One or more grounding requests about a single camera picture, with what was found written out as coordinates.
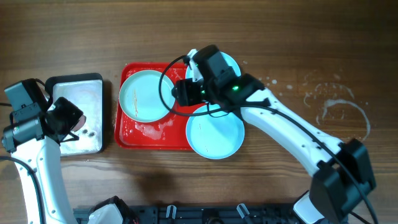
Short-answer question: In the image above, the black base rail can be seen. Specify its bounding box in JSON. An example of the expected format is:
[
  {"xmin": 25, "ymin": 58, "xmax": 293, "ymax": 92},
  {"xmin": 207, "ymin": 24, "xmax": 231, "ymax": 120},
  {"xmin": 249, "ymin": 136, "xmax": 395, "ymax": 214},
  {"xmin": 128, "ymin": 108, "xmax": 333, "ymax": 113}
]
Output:
[{"xmin": 73, "ymin": 203, "xmax": 312, "ymax": 224}]

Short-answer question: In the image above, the blue plate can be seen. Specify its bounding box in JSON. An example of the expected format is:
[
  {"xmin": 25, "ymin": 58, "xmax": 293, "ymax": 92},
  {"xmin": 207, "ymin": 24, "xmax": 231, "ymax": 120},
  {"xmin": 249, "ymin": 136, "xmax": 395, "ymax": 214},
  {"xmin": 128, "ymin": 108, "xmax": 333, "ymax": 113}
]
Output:
[
  {"xmin": 185, "ymin": 50, "xmax": 242, "ymax": 82},
  {"xmin": 185, "ymin": 111, "xmax": 245, "ymax": 159}
]

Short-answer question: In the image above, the pink sponge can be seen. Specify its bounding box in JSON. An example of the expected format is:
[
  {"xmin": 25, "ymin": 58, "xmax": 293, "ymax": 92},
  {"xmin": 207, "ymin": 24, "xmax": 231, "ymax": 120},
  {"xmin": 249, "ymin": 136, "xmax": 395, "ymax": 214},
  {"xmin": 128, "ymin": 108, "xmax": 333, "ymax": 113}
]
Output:
[{"xmin": 72, "ymin": 115, "xmax": 86, "ymax": 132}]

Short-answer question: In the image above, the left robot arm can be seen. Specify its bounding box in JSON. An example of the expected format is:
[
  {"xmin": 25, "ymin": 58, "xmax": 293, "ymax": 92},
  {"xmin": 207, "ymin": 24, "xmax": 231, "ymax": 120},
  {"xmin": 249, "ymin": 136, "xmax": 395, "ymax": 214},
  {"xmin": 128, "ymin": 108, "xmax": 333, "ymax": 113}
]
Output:
[{"xmin": 2, "ymin": 97, "xmax": 83, "ymax": 223}]

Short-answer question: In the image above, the pale green plate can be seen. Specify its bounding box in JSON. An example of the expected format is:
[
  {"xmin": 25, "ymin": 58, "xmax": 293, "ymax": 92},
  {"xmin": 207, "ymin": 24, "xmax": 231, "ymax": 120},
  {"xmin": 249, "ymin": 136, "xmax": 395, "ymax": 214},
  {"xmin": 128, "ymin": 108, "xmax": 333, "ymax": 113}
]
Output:
[{"xmin": 119, "ymin": 70, "xmax": 175, "ymax": 123}]

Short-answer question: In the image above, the black tub of soapy water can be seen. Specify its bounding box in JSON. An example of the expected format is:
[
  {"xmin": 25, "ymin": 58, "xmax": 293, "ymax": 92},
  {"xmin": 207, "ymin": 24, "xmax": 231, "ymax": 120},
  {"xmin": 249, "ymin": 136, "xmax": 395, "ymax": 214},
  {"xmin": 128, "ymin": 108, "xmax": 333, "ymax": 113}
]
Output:
[{"xmin": 45, "ymin": 73, "xmax": 104, "ymax": 156}]

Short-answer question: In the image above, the red plastic tray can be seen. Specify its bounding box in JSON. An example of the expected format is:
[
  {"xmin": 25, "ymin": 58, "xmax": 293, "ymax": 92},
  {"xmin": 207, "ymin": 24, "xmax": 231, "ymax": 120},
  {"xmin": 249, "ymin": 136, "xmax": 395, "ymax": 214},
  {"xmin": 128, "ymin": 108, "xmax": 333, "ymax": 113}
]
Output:
[{"xmin": 114, "ymin": 62, "xmax": 206, "ymax": 151}]

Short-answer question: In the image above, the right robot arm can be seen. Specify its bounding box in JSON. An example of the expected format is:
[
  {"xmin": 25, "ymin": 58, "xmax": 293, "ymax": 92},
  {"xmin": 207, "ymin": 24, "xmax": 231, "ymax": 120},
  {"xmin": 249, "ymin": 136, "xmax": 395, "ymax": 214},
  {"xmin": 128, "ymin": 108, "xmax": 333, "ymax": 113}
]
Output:
[{"xmin": 172, "ymin": 45, "xmax": 376, "ymax": 223}]

